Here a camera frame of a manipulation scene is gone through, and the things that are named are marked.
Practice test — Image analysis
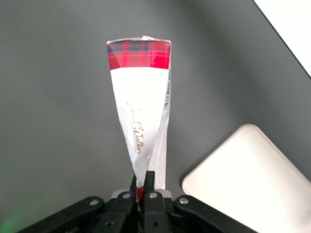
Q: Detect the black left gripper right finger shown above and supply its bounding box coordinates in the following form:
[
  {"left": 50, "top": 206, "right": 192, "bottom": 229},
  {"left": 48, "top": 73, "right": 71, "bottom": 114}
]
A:
[{"left": 142, "top": 170, "right": 169, "bottom": 233}]

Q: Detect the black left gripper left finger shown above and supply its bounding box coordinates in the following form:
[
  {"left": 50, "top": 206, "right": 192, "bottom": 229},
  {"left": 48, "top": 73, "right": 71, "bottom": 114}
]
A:
[{"left": 97, "top": 174, "right": 138, "bottom": 233}]

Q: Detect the red tartan cookie box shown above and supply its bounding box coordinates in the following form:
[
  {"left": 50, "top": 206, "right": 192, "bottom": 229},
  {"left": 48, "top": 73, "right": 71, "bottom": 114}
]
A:
[{"left": 106, "top": 35, "right": 173, "bottom": 202}]

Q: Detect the cream plastic tray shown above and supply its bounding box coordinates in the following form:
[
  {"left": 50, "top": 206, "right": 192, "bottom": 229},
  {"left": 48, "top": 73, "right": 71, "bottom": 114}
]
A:
[{"left": 181, "top": 123, "right": 311, "bottom": 233}]

